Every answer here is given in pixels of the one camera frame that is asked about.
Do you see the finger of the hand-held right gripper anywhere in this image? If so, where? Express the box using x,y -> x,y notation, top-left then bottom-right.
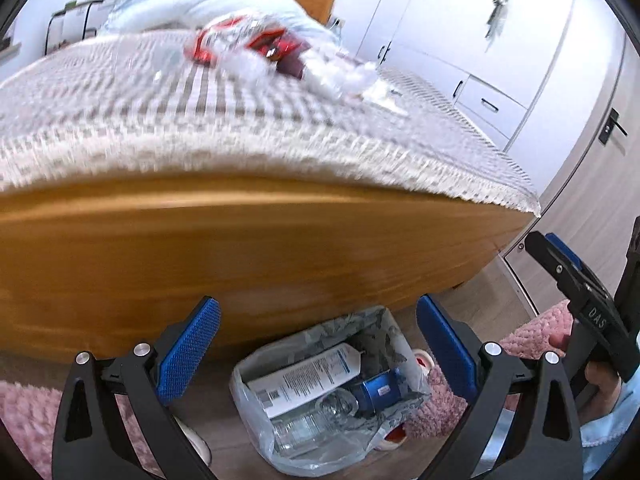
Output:
545,232 -> 618,306
524,232 -> 640,385

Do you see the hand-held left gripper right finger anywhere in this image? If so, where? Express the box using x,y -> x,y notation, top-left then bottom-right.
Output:
415,293 -> 585,480

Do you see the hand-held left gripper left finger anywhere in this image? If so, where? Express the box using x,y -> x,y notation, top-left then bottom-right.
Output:
51,296 -> 223,480

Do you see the trash bin with plastic liner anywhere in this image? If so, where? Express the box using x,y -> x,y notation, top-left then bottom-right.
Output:
229,305 -> 433,478

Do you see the floral waste bin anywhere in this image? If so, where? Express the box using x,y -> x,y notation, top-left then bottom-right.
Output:
232,305 -> 431,478

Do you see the blue can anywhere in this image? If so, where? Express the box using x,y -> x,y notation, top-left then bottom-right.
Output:
347,367 -> 401,416

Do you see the white labelled bottle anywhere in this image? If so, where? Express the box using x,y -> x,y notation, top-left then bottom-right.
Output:
246,342 -> 363,418

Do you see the large clear plastic bottle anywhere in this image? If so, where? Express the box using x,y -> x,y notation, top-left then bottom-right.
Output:
271,407 -> 333,457

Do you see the pale printed packet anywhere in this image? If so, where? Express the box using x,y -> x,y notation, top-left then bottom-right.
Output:
362,80 -> 408,116

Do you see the clear crinkled plastic bag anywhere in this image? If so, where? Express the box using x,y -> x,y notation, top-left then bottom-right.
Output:
300,35 -> 381,103

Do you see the red white noodle bag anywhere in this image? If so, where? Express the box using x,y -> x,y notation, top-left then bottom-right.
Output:
182,14 -> 307,68

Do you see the person's right hand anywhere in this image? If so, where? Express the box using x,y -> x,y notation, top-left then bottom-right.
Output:
549,329 -> 628,416

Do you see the pale wooden door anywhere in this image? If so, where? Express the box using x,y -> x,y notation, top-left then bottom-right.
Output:
502,35 -> 640,321

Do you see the wooden bed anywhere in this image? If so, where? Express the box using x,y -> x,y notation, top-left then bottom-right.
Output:
0,0 -> 543,376

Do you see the white wardrobe drawer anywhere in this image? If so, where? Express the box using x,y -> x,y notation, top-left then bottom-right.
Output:
457,74 -> 530,131
467,120 -> 516,153

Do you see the pink shaggy rug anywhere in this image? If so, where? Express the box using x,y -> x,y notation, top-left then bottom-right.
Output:
0,300 -> 583,480

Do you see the pale hanging cloth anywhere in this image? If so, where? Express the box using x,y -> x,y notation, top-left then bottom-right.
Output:
484,0 -> 511,41

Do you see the white wardrobe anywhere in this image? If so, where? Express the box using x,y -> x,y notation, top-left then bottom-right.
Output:
357,0 -> 581,156

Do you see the light blue duvet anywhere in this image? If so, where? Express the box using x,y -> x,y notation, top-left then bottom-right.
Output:
105,0 -> 331,36

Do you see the black side table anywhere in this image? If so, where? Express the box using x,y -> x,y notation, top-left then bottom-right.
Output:
45,0 -> 108,56

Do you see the black door handle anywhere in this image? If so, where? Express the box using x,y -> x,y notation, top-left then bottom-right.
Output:
599,107 -> 630,147

